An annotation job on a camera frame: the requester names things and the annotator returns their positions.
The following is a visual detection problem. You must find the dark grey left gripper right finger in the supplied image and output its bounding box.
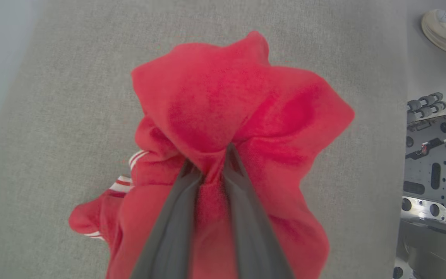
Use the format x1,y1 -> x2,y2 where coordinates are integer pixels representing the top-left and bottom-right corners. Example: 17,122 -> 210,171
222,143 -> 295,279

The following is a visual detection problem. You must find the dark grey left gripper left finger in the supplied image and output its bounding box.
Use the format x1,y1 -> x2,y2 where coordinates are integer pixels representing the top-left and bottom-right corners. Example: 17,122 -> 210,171
130,159 -> 203,279

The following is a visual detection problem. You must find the red garment with white trim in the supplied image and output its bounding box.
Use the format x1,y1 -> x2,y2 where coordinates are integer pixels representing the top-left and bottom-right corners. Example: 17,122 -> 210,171
68,31 -> 355,279

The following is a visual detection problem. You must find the off-white sneaker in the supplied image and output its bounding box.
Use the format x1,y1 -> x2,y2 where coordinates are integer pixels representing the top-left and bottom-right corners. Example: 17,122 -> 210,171
421,9 -> 446,71

